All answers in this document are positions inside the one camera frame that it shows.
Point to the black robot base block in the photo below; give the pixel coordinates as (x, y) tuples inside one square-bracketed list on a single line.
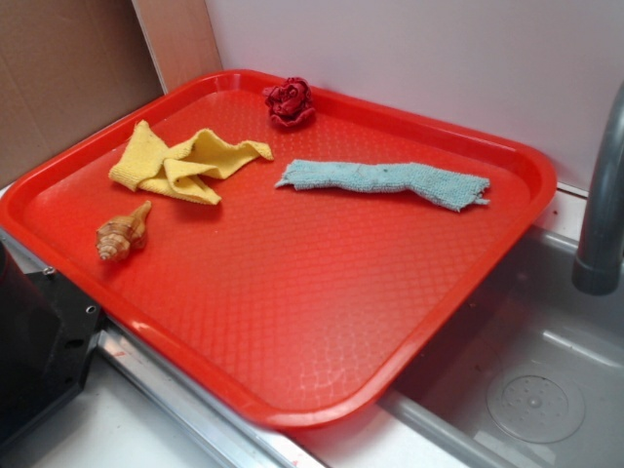
[(49, 331)]

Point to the red plastic tray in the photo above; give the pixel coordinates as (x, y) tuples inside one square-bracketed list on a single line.
[(295, 308)]

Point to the crumpled red cloth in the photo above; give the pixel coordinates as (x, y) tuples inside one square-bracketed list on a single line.
[(289, 104)]

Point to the yellow cloth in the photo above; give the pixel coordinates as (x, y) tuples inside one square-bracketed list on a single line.
[(178, 171)]

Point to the light blue cloth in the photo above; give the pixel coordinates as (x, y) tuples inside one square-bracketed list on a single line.
[(447, 189)]

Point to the brown spiral seashell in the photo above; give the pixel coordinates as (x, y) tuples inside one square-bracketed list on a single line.
[(122, 234)]

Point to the grey toy sink basin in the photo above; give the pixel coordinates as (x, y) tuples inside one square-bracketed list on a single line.
[(527, 311)]

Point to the round sink drain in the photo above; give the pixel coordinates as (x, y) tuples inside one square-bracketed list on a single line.
[(535, 404)]

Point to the grey metal faucet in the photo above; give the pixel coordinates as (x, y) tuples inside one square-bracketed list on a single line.
[(599, 257)]

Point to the brown cardboard panel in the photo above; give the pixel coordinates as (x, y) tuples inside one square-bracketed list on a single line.
[(71, 68)]

